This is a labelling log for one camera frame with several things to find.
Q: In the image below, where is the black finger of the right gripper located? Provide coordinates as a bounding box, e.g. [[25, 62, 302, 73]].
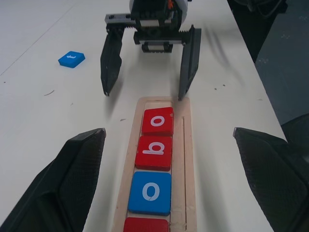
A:
[[178, 24, 202, 101], [100, 24, 125, 97]]

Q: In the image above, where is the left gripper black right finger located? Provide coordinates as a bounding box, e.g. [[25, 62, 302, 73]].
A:
[[232, 127, 309, 232]]

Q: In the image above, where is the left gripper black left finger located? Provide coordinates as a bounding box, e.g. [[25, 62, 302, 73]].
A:
[[0, 128, 107, 232]]

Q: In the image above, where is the red letter tile o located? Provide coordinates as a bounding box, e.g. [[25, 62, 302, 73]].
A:
[[141, 106, 175, 136]]

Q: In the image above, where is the red letter tile b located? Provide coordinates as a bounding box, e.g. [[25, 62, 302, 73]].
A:
[[134, 135, 173, 172]]

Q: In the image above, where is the blue letter tile t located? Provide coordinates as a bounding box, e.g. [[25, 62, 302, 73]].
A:
[[57, 50, 86, 69]]

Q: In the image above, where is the blue letter tile o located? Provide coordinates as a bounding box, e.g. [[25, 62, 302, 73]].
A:
[[127, 171, 172, 217]]

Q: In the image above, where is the wooden letter tray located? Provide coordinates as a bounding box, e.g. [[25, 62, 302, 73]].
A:
[[111, 96, 197, 232]]

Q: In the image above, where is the red letter tile r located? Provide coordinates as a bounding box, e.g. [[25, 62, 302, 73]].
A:
[[123, 217, 169, 232]]

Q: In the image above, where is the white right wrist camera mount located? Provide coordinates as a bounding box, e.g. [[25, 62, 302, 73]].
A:
[[128, 0, 189, 28]]

